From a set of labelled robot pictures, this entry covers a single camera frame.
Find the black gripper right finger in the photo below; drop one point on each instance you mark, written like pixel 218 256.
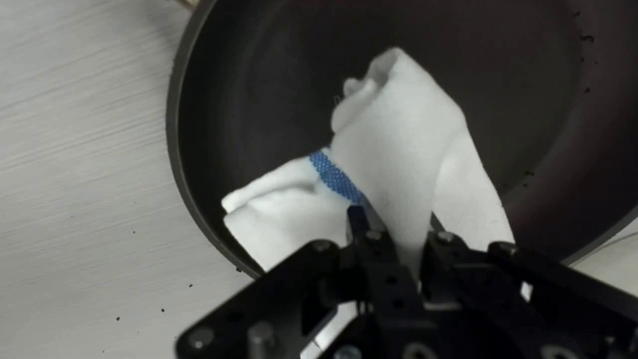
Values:
pixel 531 300

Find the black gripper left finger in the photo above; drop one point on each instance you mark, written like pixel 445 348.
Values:
pixel 280 300

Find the white towel with blue stripes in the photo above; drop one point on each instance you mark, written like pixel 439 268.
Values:
pixel 399 133

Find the black frying pan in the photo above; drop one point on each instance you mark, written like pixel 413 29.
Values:
pixel 266 81

